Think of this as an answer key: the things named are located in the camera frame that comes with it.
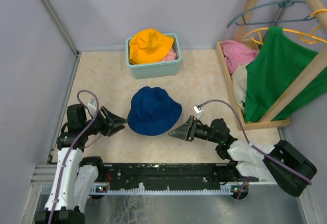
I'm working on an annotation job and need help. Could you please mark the blue bucket hat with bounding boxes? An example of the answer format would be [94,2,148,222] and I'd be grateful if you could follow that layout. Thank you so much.
[127,86,182,136]

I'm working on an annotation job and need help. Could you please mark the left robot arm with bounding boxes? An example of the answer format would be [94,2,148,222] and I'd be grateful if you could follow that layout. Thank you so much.
[34,104,127,223]

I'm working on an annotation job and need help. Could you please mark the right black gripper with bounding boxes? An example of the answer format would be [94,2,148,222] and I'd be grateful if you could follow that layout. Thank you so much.
[169,115,220,143]

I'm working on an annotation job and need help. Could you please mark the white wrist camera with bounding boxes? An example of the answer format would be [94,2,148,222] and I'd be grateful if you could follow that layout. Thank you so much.
[86,98,99,117]
[193,104,203,115]

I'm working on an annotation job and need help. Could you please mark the yellow clothes hanger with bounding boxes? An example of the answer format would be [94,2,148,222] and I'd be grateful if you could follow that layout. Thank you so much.
[240,8,327,46]

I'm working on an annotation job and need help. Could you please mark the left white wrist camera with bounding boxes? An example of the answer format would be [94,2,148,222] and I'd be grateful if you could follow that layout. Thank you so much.
[86,98,99,117]

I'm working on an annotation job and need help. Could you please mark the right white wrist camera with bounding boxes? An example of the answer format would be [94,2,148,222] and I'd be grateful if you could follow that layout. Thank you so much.
[193,104,203,115]

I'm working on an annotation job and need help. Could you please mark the wooden clothes rack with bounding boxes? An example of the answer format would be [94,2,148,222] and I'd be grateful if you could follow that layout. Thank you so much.
[217,0,326,130]

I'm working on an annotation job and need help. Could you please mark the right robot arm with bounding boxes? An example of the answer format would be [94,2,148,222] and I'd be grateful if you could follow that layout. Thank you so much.
[169,116,317,197]

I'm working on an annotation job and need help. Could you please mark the grey-blue clothes hanger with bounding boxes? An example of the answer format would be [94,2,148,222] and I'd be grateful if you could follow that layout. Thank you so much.
[226,0,316,29]

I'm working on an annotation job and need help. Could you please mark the white toothed cable strip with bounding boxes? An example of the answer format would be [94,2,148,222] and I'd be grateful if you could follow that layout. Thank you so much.
[89,184,241,196]

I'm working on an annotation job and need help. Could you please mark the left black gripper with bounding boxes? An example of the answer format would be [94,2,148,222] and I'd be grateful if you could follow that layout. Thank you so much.
[82,106,128,137]

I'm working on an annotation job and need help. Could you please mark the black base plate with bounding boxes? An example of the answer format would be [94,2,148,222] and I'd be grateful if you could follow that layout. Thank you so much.
[95,163,245,191]

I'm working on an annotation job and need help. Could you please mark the pink cloth in bin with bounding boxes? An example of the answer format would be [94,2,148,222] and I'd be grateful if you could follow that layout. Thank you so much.
[160,48,177,62]

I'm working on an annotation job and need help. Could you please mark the pink garment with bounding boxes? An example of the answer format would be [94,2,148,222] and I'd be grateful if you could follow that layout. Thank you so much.
[220,40,259,74]

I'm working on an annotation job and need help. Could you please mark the yellow bucket hat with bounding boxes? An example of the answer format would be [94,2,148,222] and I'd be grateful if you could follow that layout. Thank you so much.
[129,29,174,64]

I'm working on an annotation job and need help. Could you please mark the teal plastic bin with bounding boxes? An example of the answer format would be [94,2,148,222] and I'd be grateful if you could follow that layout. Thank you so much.
[125,33,182,79]

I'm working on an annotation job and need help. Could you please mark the green tank top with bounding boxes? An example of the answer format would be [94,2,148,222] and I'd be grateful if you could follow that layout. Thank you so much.
[244,27,318,122]

